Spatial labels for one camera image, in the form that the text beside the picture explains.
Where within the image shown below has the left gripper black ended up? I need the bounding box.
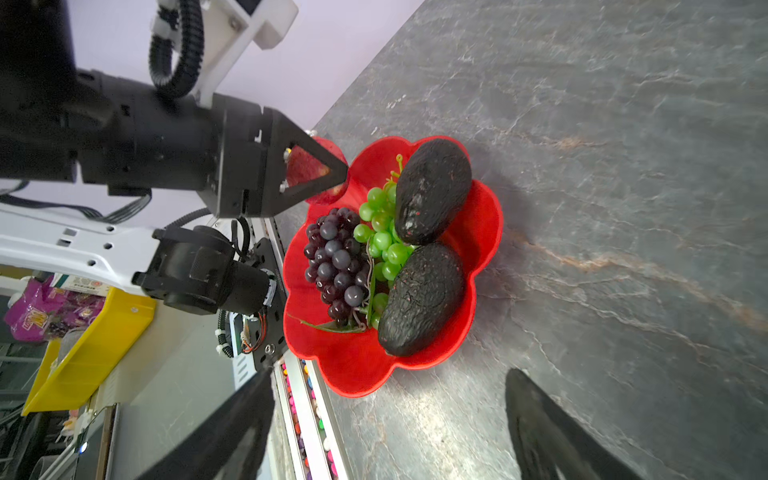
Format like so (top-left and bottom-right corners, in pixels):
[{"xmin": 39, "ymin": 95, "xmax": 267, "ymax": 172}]
[{"xmin": 199, "ymin": 94, "xmax": 348, "ymax": 218}]

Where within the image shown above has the green fake grape bunch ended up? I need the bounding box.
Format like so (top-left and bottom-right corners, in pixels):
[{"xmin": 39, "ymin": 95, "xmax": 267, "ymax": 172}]
[{"xmin": 353, "ymin": 154, "xmax": 416, "ymax": 329}]

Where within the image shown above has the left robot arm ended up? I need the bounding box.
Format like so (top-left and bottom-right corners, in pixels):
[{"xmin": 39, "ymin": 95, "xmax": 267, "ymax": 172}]
[{"xmin": 1, "ymin": 1, "xmax": 348, "ymax": 325}]

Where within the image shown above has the smartphone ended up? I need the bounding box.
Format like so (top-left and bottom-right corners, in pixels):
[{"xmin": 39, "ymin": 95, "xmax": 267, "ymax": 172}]
[{"xmin": 74, "ymin": 404, "xmax": 119, "ymax": 480}]

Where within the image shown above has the red fake peach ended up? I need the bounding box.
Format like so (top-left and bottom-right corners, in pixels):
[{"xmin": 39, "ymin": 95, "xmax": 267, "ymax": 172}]
[{"xmin": 286, "ymin": 137, "xmax": 349, "ymax": 205}]

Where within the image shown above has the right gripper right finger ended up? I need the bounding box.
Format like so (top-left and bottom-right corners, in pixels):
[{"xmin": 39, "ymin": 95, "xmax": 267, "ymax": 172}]
[{"xmin": 505, "ymin": 368, "xmax": 639, "ymax": 479}]

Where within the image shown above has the red flower-shaped fruit bowl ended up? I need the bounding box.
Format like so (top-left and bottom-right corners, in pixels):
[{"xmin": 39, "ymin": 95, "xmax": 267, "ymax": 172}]
[{"xmin": 281, "ymin": 135, "xmax": 505, "ymax": 399}]

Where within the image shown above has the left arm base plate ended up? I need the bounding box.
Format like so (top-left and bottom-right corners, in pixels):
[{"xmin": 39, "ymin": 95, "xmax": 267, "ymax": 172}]
[{"xmin": 232, "ymin": 238, "xmax": 287, "ymax": 371}]

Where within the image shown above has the yellow plastic bin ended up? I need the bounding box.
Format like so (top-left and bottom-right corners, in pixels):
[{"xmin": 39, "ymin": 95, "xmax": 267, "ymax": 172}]
[{"xmin": 22, "ymin": 289, "xmax": 156, "ymax": 416}]

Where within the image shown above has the purple fake grape bunch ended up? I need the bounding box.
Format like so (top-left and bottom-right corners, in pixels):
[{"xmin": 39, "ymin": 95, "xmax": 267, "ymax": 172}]
[{"xmin": 283, "ymin": 206, "xmax": 380, "ymax": 334}]

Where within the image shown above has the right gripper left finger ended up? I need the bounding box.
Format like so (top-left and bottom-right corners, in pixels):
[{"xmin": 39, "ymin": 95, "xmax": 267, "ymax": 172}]
[{"xmin": 140, "ymin": 368, "xmax": 275, "ymax": 479}]

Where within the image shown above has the purple snack bag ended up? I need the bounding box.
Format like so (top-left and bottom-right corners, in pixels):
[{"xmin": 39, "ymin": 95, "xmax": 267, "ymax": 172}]
[{"xmin": 3, "ymin": 278, "xmax": 106, "ymax": 343}]

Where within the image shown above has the dark fake avocado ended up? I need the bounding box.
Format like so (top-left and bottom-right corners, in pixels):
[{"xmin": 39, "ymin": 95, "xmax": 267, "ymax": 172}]
[
  {"xmin": 378, "ymin": 243, "xmax": 465, "ymax": 357},
  {"xmin": 395, "ymin": 138, "xmax": 473, "ymax": 245}
]

